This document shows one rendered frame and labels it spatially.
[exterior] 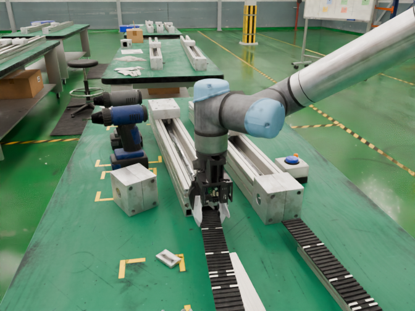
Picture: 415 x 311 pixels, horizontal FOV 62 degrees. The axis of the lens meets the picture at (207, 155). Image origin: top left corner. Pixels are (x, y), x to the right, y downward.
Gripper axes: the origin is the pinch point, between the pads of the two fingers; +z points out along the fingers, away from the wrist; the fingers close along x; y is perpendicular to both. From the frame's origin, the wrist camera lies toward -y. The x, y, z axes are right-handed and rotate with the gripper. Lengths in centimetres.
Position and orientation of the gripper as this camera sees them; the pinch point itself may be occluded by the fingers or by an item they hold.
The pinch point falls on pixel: (209, 218)
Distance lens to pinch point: 89.1
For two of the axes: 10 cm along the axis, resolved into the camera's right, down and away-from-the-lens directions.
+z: 0.1, 9.1, 4.1
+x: 9.7, -1.1, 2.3
